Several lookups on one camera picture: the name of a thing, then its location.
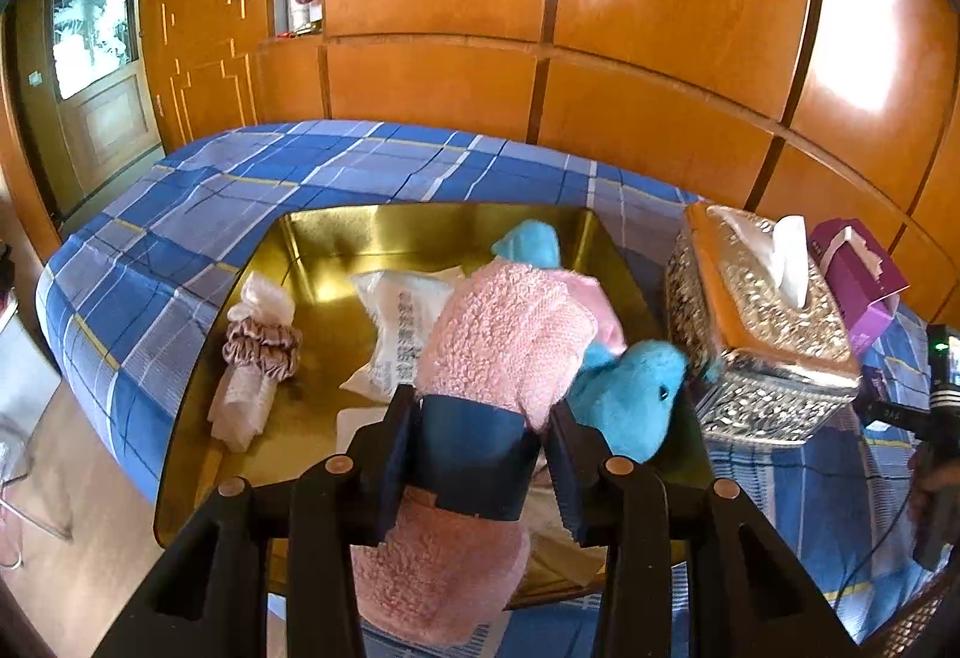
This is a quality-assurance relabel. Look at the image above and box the glass table with metal legs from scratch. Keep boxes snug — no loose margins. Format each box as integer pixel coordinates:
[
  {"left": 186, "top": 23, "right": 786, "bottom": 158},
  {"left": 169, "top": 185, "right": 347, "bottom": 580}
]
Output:
[{"left": 0, "top": 298, "right": 72, "bottom": 569}]

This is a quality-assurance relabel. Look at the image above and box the purple carton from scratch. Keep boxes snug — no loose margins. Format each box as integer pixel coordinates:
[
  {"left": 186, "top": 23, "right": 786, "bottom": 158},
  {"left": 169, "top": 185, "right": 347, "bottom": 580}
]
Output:
[{"left": 808, "top": 219, "right": 910, "bottom": 355}]

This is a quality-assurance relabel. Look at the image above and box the gold metal tray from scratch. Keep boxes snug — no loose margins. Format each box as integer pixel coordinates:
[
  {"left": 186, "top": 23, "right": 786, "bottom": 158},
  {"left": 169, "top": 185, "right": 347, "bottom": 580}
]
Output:
[{"left": 154, "top": 204, "right": 713, "bottom": 610}]

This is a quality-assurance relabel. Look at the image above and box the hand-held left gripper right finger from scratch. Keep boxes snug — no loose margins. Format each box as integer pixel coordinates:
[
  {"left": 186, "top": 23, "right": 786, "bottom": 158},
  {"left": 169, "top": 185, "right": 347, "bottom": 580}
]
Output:
[{"left": 544, "top": 399, "right": 860, "bottom": 658}]

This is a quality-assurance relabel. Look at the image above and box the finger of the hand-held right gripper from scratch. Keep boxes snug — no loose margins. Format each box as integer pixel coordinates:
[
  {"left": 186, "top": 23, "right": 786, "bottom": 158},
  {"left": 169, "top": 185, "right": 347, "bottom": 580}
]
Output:
[{"left": 855, "top": 377, "right": 931, "bottom": 438}]

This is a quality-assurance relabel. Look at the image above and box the white wet wipes pack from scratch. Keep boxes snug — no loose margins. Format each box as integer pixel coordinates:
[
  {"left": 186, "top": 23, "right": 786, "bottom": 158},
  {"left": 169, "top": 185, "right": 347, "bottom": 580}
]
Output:
[{"left": 339, "top": 266, "right": 466, "bottom": 404}]

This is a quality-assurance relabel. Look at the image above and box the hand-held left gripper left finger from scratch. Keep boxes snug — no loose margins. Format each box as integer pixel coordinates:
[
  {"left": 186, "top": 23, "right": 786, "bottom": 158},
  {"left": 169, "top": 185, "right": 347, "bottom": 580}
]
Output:
[{"left": 94, "top": 384, "right": 417, "bottom": 658}]

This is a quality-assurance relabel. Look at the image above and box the blue plaid bedsheet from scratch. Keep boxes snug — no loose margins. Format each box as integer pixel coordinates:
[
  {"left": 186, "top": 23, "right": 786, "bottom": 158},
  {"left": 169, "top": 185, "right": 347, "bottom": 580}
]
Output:
[{"left": 36, "top": 119, "right": 960, "bottom": 658}]

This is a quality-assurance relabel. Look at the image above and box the pink scrunchie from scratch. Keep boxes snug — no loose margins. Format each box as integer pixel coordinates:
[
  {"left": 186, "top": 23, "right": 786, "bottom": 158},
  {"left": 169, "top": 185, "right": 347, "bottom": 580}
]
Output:
[{"left": 223, "top": 319, "right": 301, "bottom": 383}]

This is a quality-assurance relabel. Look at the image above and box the pink towel with navy band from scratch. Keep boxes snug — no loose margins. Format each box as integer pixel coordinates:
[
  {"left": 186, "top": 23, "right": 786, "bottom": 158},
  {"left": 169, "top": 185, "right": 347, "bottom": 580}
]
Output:
[{"left": 351, "top": 260, "right": 601, "bottom": 648}]

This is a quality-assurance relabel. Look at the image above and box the brown rattan chair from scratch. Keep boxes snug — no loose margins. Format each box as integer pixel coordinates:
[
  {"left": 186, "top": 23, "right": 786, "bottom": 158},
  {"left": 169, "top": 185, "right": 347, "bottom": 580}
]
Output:
[{"left": 862, "top": 568, "right": 960, "bottom": 658}]

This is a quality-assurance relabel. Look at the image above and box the wooden door with glass pane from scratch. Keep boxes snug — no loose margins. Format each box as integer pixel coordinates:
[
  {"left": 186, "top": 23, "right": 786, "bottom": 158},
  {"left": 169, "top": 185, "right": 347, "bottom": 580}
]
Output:
[{"left": 15, "top": 0, "right": 162, "bottom": 217}]

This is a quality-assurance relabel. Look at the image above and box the teal plush toy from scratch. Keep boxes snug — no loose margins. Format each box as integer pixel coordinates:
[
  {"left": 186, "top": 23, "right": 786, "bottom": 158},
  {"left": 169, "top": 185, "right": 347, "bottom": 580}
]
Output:
[{"left": 491, "top": 219, "right": 689, "bottom": 464}]

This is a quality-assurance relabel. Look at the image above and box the white tissue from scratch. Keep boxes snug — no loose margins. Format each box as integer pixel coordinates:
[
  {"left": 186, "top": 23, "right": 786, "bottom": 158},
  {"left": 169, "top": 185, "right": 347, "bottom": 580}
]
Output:
[{"left": 772, "top": 215, "right": 811, "bottom": 310}]

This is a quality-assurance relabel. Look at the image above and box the ornate silver tissue box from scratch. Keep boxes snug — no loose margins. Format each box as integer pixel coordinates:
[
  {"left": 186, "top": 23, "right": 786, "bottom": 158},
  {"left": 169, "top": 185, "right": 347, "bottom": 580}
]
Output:
[{"left": 665, "top": 202, "right": 862, "bottom": 445}]

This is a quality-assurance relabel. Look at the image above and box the white cloth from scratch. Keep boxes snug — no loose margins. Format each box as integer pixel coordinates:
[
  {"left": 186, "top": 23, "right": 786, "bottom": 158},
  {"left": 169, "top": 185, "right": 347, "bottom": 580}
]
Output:
[{"left": 208, "top": 272, "right": 297, "bottom": 453}]

